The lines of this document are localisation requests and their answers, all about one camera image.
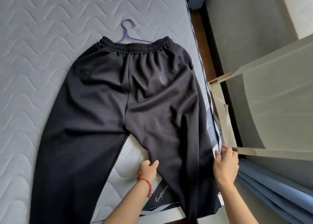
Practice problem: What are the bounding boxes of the person's right forearm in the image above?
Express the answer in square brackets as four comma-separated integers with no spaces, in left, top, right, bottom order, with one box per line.
[217,181,259,224]

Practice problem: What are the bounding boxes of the red string bracelet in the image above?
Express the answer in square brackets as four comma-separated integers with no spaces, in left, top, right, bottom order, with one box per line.
[136,172,152,199]

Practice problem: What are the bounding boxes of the person's left forearm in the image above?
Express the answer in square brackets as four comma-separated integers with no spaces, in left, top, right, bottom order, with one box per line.
[101,177,152,224]

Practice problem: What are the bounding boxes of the person's left hand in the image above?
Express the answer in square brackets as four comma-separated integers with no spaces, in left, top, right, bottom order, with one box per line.
[138,160,159,183]

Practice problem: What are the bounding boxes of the black sweatpants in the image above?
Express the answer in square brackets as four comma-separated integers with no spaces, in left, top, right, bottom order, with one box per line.
[29,36,222,224]

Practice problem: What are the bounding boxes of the person's right hand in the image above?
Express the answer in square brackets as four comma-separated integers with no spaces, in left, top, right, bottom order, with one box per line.
[212,145,239,185]

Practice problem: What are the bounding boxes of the blue curtain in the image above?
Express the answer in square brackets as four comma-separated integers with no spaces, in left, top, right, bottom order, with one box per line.
[235,159,313,224]

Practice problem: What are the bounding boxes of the beige cardboard box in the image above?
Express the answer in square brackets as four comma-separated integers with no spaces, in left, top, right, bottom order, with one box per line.
[207,34,313,161]

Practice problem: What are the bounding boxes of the grey quilted mattress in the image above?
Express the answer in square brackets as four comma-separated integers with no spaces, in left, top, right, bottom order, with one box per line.
[0,0,224,224]

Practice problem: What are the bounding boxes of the purple clothes hanger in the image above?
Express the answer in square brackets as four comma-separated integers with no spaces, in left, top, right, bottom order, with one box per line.
[115,19,155,44]

